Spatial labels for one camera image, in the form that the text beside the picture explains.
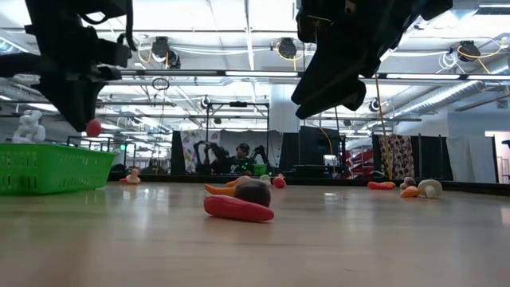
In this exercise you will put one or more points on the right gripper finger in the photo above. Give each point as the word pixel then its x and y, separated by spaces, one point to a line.
pixel 334 99
pixel 334 71

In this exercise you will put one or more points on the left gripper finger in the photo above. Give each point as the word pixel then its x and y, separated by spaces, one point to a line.
pixel 93 95
pixel 67 97

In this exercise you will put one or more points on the red cap mushroom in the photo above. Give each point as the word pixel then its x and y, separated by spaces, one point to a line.
pixel 94 127
pixel 279 182

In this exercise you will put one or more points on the pink cap white mushroom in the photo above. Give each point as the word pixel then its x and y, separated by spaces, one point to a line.
pixel 133 177

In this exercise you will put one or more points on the red orange chili pepper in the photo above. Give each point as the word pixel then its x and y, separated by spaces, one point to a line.
pixel 378 185

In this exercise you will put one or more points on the green tinted white mushroom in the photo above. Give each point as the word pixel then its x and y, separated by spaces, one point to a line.
pixel 265 178

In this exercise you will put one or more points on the brown cap mushroom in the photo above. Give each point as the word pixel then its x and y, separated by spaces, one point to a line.
pixel 255 192
pixel 407 182

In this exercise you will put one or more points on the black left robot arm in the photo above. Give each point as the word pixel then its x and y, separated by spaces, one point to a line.
pixel 60 10

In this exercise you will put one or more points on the background black robot arm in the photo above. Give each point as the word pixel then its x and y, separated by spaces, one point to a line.
pixel 205 155
pixel 261 153

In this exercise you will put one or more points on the white humanoid figure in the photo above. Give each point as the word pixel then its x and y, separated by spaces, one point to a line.
pixel 28 126

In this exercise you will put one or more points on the red striped stack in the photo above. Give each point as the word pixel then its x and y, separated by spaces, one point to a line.
pixel 360 161

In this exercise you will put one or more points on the green plastic basket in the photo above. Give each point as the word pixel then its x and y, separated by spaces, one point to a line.
pixel 52 169

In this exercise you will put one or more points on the long ceiling light strip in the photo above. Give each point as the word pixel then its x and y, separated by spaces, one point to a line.
pixel 422 75
pixel 261 73
pixel 488 77

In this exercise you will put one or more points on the brown patterned curtain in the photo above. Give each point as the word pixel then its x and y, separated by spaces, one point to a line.
pixel 396 155

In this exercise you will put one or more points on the background green basket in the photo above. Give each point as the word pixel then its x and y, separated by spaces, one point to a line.
pixel 261 170

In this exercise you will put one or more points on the narrow black partition panel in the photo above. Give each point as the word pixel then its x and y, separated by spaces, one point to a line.
pixel 178 153

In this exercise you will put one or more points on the person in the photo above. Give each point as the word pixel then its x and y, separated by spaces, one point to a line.
pixel 242 157

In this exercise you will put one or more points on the white floral fabric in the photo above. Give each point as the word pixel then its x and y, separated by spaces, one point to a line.
pixel 191 145

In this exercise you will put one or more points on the white sheet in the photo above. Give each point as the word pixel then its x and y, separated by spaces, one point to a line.
pixel 472 159

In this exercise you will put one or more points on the black aluminium table frame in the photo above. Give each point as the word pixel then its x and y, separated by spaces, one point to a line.
pixel 318 180

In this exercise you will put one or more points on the background black gantry frame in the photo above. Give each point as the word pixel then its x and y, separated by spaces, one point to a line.
pixel 238 104

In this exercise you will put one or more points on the silver air duct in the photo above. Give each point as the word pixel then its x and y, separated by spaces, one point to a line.
pixel 442 97

